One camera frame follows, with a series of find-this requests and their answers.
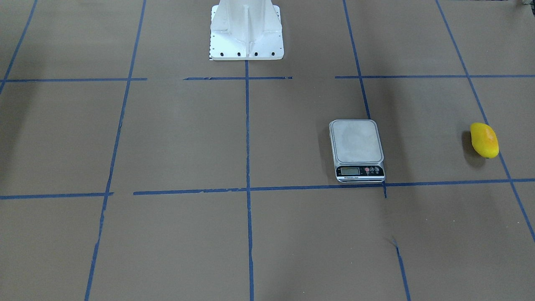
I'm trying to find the silver digital kitchen scale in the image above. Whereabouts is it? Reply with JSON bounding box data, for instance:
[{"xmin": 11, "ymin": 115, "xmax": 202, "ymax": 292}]
[{"xmin": 329, "ymin": 119, "xmax": 386, "ymax": 184}]

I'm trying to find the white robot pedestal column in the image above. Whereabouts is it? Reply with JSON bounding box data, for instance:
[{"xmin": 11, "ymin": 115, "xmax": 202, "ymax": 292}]
[{"xmin": 209, "ymin": 0, "xmax": 285, "ymax": 61}]

